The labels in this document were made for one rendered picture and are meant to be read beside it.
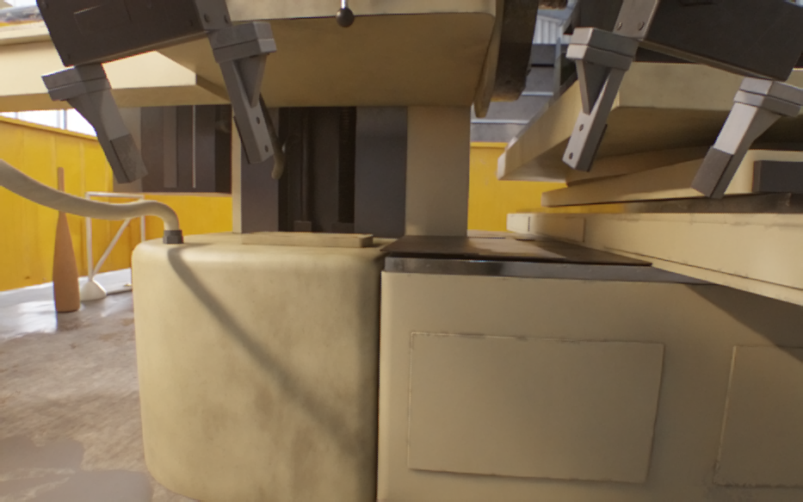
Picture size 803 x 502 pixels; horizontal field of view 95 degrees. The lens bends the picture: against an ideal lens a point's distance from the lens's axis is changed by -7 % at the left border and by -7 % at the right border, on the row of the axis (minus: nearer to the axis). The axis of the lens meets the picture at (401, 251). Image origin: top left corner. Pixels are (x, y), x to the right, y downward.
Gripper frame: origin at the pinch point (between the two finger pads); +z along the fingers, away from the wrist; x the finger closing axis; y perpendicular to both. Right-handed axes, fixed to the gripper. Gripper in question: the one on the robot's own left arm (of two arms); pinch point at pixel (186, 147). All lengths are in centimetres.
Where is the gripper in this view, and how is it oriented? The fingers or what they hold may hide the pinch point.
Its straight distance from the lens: 40.2
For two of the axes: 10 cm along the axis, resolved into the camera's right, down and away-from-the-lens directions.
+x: -9.8, 0.9, 1.6
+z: 1.6, 8.7, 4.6
